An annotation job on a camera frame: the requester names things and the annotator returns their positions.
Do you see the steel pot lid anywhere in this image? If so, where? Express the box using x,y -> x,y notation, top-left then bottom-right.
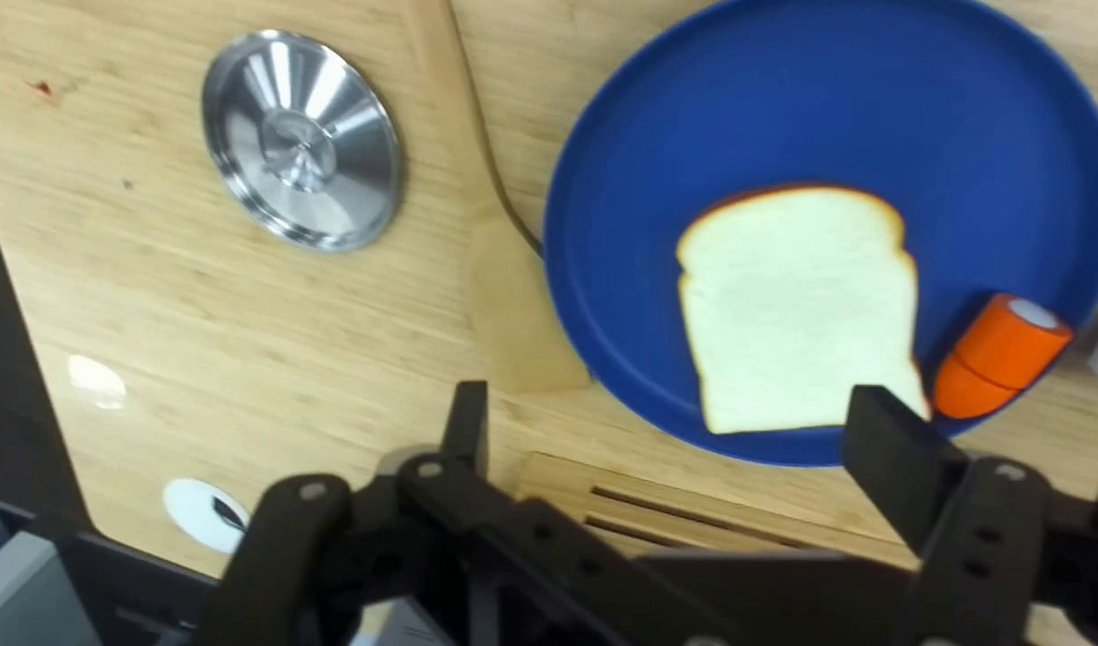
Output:
198,27 -> 408,253

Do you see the white cable grommet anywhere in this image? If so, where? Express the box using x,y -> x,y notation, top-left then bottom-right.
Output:
163,473 -> 267,556

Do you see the wooden slatted riser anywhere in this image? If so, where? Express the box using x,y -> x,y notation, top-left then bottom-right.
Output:
499,446 -> 921,571

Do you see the blue round plate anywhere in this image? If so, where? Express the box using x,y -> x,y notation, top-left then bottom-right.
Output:
541,0 -> 1098,468

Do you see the white bread slice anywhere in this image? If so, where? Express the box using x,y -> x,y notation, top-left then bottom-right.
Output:
671,183 -> 938,437

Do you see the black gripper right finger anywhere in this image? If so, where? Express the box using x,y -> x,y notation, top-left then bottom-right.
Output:
841,381 -> 1098,646

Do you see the orange carrot half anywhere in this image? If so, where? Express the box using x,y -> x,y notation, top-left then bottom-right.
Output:
930,290 -> 1078,423

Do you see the wooden spatula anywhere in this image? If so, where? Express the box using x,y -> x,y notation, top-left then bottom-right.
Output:
390,0 -> 601,397

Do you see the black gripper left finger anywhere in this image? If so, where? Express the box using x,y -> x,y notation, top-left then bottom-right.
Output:
195,378 -> 744,646

